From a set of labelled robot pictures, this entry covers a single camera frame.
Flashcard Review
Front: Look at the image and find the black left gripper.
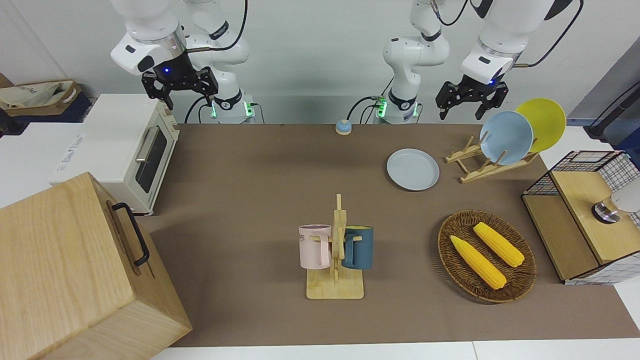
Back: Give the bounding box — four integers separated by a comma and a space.
435, 74, 510, 121

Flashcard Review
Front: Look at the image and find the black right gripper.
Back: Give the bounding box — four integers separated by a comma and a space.
141, 50, 220, 111

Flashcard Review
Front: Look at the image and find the gray plate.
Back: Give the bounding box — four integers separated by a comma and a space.
386, 148, 441, 192

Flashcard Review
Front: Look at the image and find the light blue plate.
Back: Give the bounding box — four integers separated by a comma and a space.
479, 111, 534, 166

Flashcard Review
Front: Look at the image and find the wooden plate rack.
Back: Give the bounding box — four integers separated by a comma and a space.
445, 136, 540, 184

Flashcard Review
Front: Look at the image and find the yellow plate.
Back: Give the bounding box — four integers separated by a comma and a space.
515, 98, 567, 154

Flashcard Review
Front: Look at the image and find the white toaster oven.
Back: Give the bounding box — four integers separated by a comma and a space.
48, 93, 181, 217

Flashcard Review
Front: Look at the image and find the dark blue crate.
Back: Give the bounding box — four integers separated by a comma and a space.
0, 92, 93, 137

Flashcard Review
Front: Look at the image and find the black stand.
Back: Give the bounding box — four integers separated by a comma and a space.
584, 80, 640, 147

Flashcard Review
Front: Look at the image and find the yellow corn cob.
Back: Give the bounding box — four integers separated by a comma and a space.
473, 222, 525, 268
450, 235, 507, 290

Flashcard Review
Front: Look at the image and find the cardboard box with cloth bag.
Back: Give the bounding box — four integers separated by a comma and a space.
0, 80, 83, 118

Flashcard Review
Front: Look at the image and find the brown wicker basket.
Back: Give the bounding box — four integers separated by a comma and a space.
437, 210, 537, 304

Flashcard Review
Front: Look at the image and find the dark blue mug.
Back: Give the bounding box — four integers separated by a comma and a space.
342, 226, 375, 271

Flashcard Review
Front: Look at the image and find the white object with silver cap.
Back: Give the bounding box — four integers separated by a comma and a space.
591, 187, 640, 225

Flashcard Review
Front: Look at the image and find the pink mug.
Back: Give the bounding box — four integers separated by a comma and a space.
298, 224, 333, 271

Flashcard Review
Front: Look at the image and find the large wooden box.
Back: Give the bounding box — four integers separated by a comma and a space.
0, 171, 193, 360

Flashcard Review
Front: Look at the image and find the wooden mug tree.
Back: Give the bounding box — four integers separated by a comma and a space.
306, 194, 365, 300

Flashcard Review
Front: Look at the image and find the black right base cable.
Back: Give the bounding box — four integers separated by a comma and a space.
184, 95, 215, 124

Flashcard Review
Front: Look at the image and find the black base cable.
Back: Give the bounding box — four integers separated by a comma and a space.
184, 95, 215, 124
347, 77, 396, 125

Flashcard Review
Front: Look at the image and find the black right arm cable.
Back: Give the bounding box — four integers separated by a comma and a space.
186, 0, 249, 53

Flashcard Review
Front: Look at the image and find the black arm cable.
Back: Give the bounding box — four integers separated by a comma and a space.
186, 0, 249, 53
515, 0, 585, 69

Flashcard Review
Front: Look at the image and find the black left base cable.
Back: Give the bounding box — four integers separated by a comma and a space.
347, 77, 396, 125

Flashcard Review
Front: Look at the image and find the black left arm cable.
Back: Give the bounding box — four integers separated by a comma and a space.
515, 0, 585, 69

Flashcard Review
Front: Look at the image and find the black box handle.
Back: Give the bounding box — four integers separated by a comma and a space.
111, 202, 151, 267

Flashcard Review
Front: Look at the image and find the wire grid wooden cabinet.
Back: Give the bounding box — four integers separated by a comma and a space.
521, 150, 640, 286

